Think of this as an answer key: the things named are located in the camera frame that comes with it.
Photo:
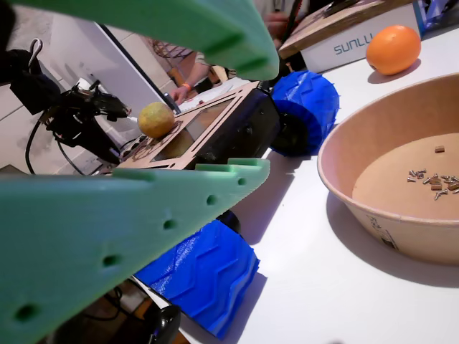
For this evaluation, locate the shiny silver foil bag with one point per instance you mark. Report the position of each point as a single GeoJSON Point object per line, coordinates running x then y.
{"type": "Point", "coordinates": [434, 14]}

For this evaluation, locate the orange fruit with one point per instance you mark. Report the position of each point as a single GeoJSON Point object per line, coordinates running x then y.
{"type": "Point", "coordinates": [392, 50]}

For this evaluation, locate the black part on board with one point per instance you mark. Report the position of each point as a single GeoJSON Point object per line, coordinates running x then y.
{"type": "Point", "coordinates": [340, 6]}

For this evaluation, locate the orange wristband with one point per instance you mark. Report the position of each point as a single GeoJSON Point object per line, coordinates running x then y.
{"type": "Point", "coordinates": [185, 86]}

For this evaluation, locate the wooden board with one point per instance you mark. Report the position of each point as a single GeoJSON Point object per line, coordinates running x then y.
{"type": "Point", "coordinates": [322, 28]}

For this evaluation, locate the brown paper bowl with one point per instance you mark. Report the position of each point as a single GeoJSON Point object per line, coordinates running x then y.
{"type": "Point", "coordinates": [405, 229]}

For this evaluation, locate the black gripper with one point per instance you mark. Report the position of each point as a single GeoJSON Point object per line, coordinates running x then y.
{"type": "Point", "coordinates": [73, 114]}

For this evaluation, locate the pile of small screws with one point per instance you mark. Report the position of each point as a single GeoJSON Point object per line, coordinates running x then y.
{"type": "Point", "coordinates": [435, 182]}

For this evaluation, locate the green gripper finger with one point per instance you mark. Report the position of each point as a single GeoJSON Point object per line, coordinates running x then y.
{"type": "Point", "coordinates": [179, 25]}

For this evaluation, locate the person in beige shirt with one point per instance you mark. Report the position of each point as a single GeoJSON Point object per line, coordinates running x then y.
{"type": "Point", "coordinates": [276, 18]}

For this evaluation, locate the yellow round fruit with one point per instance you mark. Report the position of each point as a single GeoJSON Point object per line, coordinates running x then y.
{"type": "Point", "coordinates": [156, 120]}

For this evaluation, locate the black rounded glossy object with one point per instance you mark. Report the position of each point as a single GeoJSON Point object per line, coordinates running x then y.
{"type": "Point", "coordinates": [165, 324]}

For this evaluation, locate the small lone wooden piece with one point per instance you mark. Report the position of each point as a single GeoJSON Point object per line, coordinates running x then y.
{"type": "Point", "coordinates": [439, 149]}

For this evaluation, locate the person's hand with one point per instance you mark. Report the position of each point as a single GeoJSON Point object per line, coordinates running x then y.
{"type": "Point", "coordinates": [178, 95]}

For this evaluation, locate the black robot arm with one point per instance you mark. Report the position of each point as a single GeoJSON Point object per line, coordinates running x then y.
{"type": "Point", "coordinates": [32, 89]}

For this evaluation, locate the bare forearm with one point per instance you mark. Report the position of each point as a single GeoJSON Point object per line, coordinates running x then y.
{"type": "Point", "coordinates": [197, 70]}

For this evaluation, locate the white SUNLU box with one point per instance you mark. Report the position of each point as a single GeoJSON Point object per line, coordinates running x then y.
{"type": "Point", "coordinates": [319, 60]}

